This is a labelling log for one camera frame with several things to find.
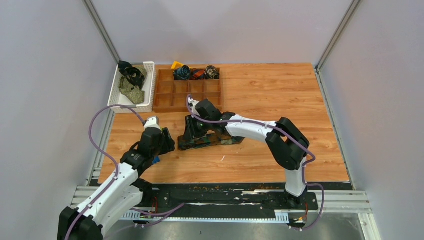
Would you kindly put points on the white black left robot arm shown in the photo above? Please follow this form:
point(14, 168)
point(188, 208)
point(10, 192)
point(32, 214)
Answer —
point(124, 189)

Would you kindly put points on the rolled dark blue tie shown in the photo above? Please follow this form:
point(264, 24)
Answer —
point(182, 73)

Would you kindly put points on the olive green tie in basket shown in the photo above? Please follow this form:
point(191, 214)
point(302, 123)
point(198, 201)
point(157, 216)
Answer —
point(133, 93)

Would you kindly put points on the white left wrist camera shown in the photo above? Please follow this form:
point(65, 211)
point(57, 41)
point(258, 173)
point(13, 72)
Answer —
point(152, 122)

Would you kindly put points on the wooden compartment tray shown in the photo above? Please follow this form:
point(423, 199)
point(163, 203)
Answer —
point(170, 94)

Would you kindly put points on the white plastic basket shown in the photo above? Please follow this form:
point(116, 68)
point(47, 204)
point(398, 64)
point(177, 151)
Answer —
point(116, 98)

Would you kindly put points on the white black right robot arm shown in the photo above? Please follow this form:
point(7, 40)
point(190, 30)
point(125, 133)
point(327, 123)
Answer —
point(287, 144)

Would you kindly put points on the rolled brown floral tie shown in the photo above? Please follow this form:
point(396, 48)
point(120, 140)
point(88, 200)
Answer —
point(211, 73)

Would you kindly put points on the rolled orange striped tie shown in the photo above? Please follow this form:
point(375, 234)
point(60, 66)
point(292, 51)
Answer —
point(197, 74)

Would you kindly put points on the blue toy block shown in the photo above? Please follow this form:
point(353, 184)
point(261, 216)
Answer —
point(156, 160)

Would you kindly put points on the aluminium frame rail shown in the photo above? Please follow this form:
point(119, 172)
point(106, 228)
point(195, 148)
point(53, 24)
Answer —
point(92, 11)

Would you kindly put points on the yellow object behind tray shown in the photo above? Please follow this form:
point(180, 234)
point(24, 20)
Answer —
point(176, 65)

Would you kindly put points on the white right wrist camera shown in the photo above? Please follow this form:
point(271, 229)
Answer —
point(192, 106)

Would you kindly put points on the black patterned tie in basket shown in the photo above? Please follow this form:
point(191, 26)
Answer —
point(133, 75)

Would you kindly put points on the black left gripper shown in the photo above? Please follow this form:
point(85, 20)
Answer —
point(169, 143)

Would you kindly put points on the dark patterned necktie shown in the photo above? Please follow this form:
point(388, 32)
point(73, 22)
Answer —
point(209, 140)

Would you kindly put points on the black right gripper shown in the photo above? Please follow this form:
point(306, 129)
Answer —
point(191, 131)

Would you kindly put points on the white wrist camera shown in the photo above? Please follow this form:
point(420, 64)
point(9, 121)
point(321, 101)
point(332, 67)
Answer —
point(192, 106)
point(152, 122)

